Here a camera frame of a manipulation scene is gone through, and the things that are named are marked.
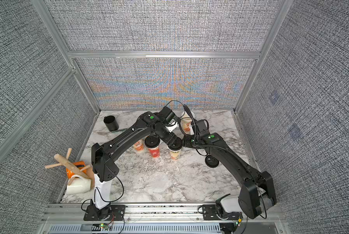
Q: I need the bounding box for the black plastic cup lid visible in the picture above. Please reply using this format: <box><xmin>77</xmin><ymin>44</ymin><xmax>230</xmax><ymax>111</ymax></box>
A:
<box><xmin>205</xmin><ymin>155</ymin><xmax>219</xmax><ymax>168</ymax></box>
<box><xmin>168</xmin><ymin>139</ymin><xmax>182</xmax><ymax>151</ymax></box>
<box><xmin>144</xmin><ymin>135</ymin><xmax>160</xmax><ymax>149</ymax></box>

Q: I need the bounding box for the yellow paper cup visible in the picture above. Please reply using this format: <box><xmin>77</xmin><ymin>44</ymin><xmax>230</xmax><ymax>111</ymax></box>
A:
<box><xmin>170</xmin><ymin>149</ymin><xmax>181</xmax><ymax>161</ymax></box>

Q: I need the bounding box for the red milk tea paper cup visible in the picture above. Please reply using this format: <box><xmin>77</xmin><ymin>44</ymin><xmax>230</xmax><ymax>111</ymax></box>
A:
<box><xmin>148</xmin><ymin>146</ymin><xmax>160</xmax><ymax>159</ymax></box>

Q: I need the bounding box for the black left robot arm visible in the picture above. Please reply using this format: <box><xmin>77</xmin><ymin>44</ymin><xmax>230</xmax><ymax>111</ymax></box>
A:
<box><xmin>84</xmin><ymin>107</ymin><xmax>179</xmax><ymax>220</ymax></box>

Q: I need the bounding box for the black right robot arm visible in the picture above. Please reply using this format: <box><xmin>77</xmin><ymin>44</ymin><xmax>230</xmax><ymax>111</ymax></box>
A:
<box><xmin>182</xmin><ymin>133</ymin><xmax>277</xmax><ymax>219</ymax></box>

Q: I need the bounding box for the black cylindrical cup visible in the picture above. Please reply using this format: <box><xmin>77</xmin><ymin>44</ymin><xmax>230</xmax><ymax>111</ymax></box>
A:
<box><xmin>103</xmin><ymin>116</ymin><xmax>119</xmax><ymax>132</ymax></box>

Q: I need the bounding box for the wooden mug tree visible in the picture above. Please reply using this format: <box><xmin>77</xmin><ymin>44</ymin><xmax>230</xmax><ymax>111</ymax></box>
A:
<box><xmin>44</xmin><ymin>148</ymin><xmax>95</xmax><ymax>188</ymax></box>

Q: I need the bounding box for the orange mug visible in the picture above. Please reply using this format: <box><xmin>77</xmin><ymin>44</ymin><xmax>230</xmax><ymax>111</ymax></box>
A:
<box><xmin>66</xmin><ymin>160</ymin><xmax>87</xmax><ymax>179</ymax></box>

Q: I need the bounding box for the white mug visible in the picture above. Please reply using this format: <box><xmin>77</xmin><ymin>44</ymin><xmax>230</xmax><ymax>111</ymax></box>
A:
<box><xmin>65</xmin><ymin>174</ymin><xmax>91</xmax><ymax>195</ymax></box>

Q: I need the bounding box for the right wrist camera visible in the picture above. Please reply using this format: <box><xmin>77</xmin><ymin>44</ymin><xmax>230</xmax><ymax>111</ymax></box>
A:
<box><xmin>193</xmin><ymin>119</ymin><xmax>210</xmax><ymax>138</ymax></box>

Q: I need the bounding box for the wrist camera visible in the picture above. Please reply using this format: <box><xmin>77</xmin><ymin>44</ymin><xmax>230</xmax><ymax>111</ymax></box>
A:
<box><xmin>159</xmin><ymin>106</ymin><xmax>178</xmax><ymax>132</ymax></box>
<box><xmin>193</xmin><ymin>119</ymin><xmax>210</xmax><ymax>138</ymax></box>

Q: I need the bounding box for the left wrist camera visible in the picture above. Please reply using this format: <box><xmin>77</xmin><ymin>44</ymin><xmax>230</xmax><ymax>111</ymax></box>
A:
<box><xmin>159</xmin><ymin>106</ymin><xmax>178</xmax><ymax>132</ymax></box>

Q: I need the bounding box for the fork with teal handle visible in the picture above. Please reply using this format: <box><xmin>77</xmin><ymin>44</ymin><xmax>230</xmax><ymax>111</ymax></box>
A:
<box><xmin>96</xmin><ymin>128</ymin><xmax>127</xmax><ymax>136</ymax></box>

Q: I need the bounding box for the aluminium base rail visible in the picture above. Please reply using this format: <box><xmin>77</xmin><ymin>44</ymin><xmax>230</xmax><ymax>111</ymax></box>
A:
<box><xmin>37</xmin><ymin>202</ymin><xmax>291</xmax><ymax>234</ymax></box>

